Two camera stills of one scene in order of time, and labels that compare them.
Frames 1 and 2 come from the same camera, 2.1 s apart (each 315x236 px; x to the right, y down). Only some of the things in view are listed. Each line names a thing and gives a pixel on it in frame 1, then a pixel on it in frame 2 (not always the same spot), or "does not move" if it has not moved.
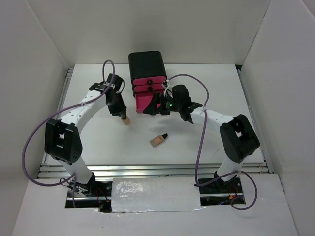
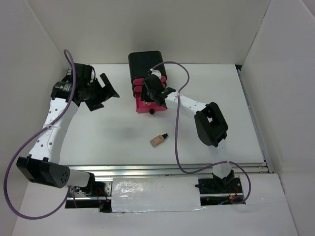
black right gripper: x=151 y=108 → x=143 y=96
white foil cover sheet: x=155 y=194 does not move
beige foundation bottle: x=126 y=120 → x=145 y=103
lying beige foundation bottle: x=158 y=139 does not move
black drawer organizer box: x=145 y=64 does not move
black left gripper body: x=117 y=106 → x=94 y=89
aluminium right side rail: x=259 y=133 does not move
